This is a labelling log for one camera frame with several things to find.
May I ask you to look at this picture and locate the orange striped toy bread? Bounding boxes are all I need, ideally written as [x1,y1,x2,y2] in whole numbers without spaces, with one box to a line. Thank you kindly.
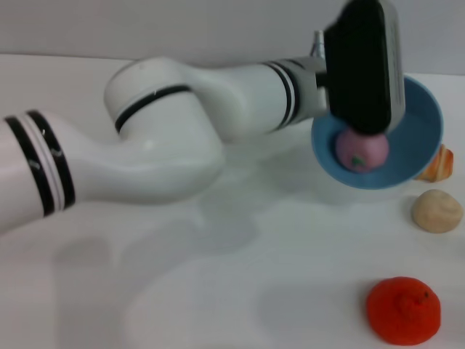
[413,143,456,182]

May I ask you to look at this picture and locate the orange toy tangerine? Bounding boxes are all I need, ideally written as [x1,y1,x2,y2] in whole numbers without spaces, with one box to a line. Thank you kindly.
[365,276,442,347]

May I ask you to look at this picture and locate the pink toy peach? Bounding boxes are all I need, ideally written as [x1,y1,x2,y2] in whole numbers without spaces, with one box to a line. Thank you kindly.
[334,128,390,172]

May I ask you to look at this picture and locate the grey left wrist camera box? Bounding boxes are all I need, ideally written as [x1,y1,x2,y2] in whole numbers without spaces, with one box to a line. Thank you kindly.
[323,0,407,137]

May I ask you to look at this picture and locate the left wrist cable with connector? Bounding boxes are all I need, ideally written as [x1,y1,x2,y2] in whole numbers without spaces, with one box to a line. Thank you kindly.
[312,30,326,59]

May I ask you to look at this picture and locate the beige toy bun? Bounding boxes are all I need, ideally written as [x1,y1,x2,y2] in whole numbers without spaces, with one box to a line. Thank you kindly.
[411,188,464,234]

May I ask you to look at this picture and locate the blue bowl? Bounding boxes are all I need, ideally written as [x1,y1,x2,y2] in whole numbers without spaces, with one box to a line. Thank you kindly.
[310,75,445,190]

